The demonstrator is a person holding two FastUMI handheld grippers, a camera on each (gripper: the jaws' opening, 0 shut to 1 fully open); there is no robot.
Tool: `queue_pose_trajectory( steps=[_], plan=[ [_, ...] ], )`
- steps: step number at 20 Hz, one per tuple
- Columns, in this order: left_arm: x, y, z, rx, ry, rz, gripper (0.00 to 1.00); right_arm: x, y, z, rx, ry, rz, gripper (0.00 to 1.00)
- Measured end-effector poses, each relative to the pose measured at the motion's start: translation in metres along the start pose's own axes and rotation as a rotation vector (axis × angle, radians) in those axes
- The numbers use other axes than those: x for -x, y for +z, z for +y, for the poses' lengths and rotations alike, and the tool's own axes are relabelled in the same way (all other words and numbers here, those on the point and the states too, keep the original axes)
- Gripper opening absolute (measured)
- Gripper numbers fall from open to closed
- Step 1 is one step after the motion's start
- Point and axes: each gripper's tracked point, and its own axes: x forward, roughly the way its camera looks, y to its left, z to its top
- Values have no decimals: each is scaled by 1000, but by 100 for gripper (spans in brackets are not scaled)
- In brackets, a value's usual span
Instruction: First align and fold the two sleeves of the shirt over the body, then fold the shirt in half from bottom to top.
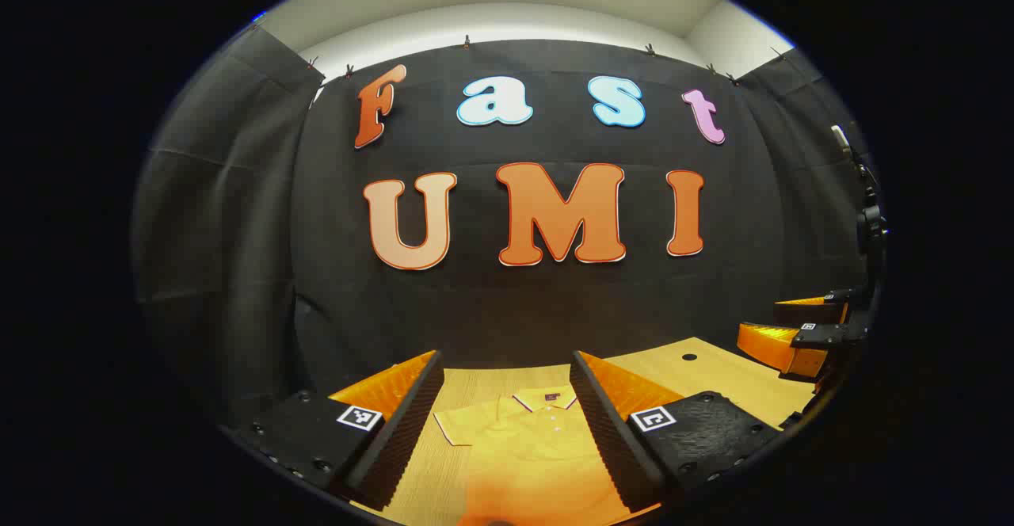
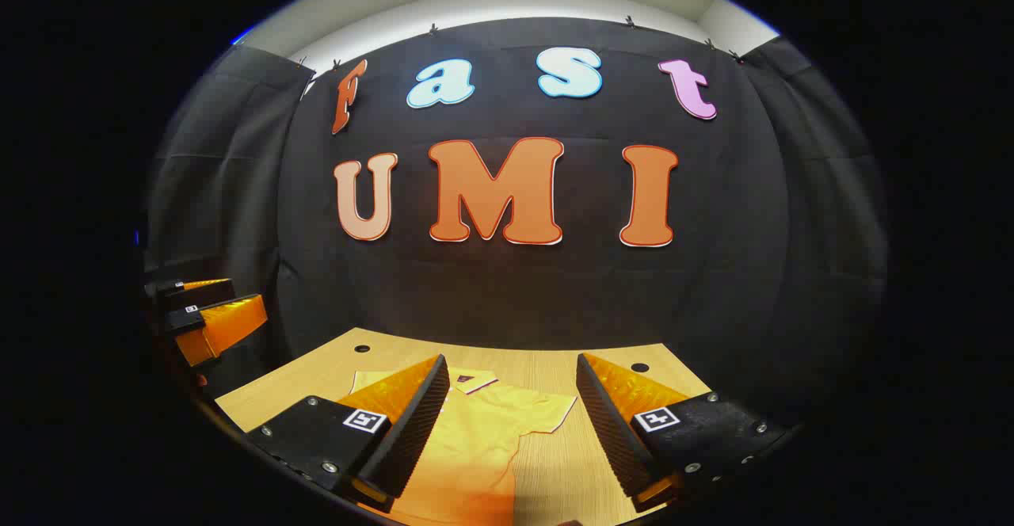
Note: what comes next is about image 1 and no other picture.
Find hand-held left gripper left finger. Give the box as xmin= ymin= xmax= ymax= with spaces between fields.
xmin=238 ymin=349 xmax=444 ymax=511

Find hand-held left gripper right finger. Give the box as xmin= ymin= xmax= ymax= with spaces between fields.
xmin=569 ymin=350 xmax=785 ymax=513

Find orange T-shirt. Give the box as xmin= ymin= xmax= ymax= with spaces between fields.
xmin=433 ymin=385 xmax=662 ymax=526

